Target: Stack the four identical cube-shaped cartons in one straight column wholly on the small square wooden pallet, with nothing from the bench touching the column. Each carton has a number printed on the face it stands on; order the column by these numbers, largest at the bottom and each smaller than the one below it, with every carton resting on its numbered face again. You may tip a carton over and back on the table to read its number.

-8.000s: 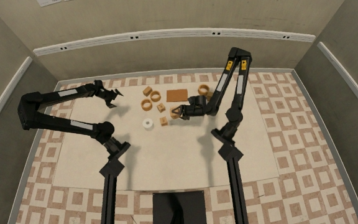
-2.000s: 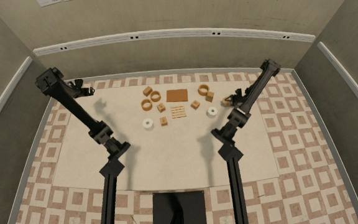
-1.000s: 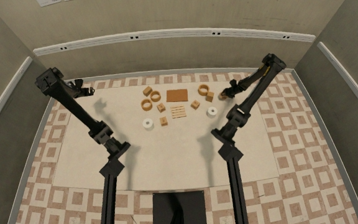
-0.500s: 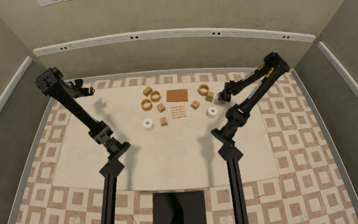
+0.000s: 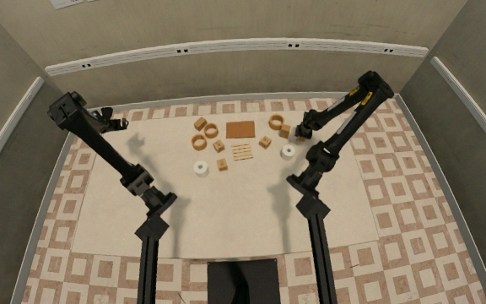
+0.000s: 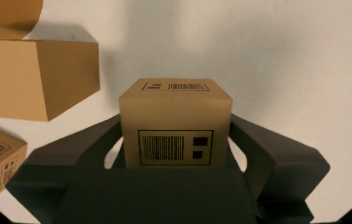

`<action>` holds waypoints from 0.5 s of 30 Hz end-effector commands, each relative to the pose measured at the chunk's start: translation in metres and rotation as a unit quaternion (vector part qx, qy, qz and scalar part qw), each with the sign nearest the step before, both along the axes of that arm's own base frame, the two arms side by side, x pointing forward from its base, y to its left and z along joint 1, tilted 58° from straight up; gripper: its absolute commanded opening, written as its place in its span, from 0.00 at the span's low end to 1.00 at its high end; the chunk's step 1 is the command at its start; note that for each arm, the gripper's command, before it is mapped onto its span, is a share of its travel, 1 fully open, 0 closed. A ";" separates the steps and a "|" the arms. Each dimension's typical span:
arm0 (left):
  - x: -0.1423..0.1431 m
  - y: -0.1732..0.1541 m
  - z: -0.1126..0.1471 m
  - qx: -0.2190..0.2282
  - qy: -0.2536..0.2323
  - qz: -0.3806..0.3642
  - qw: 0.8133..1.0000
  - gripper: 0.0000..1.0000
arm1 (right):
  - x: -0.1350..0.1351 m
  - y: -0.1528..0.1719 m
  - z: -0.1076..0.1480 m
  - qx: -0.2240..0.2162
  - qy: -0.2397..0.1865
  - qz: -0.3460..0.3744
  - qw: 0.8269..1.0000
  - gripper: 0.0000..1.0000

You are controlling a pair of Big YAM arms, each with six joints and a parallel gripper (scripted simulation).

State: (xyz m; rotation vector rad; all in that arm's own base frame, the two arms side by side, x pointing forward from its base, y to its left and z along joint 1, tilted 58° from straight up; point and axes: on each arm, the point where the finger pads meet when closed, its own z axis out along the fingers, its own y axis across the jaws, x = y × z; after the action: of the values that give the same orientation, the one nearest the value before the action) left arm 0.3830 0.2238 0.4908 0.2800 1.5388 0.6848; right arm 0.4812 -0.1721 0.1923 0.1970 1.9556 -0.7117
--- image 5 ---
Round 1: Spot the small wooden pallet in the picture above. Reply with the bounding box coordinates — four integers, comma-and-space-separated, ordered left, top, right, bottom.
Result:
231, 141, 253, 161

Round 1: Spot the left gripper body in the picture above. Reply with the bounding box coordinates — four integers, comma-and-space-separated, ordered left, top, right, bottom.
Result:
110, 119, 127, 132

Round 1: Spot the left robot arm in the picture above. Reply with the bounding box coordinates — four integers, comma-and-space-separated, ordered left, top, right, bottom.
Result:
47, 91, 173, 217

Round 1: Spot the white tape roll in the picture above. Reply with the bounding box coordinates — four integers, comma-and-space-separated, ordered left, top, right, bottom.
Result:
281, 145, 295, 161
193, 160, 209, 178

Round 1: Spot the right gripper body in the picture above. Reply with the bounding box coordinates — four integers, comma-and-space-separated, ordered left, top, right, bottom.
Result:
295, 125, 313, 139

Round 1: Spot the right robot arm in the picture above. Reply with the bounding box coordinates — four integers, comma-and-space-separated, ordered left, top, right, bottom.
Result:
291, 70, 395, 196

